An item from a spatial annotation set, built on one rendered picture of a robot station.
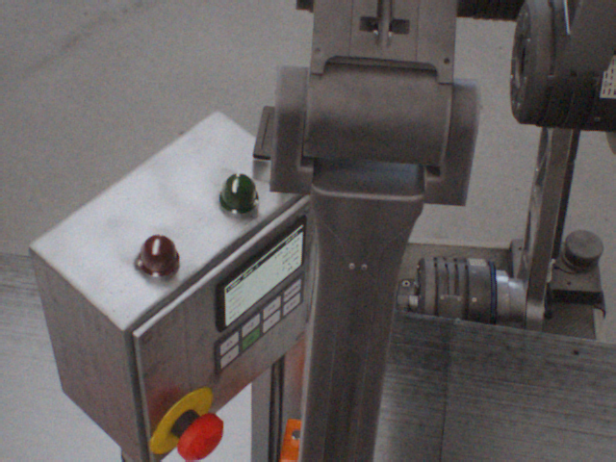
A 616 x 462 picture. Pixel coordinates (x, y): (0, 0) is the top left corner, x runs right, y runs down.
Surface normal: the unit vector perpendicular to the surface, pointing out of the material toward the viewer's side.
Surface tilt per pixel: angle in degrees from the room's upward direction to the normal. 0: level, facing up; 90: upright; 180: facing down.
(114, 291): 0
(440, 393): 0
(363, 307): 70
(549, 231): 65
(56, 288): 90
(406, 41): 27
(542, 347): 0
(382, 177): 19
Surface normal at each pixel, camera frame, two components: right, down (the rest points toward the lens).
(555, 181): -0.03, 0.47
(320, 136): -0.04, 0.65
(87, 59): 0.04, -0.60
